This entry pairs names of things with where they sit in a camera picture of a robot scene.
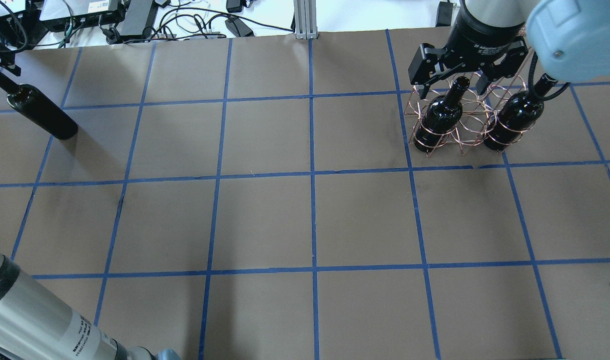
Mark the copper wire wine basket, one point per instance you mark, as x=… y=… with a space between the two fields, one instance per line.
x=479 y=113

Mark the black electronics box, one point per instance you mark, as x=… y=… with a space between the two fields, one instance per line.
x=59 y=15

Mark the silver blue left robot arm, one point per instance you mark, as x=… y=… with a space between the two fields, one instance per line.
x=35 y=324

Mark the dark glass wine bottle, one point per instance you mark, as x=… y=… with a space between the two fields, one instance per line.
x=33 y=104

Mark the wine bottle in basket right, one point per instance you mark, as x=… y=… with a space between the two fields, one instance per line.
x=519 y=113

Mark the large black power brick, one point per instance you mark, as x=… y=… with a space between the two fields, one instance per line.
x=138 y=21

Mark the wine bottle in basket left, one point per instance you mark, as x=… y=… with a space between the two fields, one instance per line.
x=441 y=117

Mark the aluminium frame post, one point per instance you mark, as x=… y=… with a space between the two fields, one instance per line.
x=306 y=26

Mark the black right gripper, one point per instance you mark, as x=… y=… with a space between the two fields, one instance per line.
x=485 y=34

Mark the wine bottle in basket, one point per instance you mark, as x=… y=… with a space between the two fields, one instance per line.
x=441 y=117
x=519 y=113

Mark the black power adapter brick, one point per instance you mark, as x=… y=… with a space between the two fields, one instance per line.
x=238 y=28

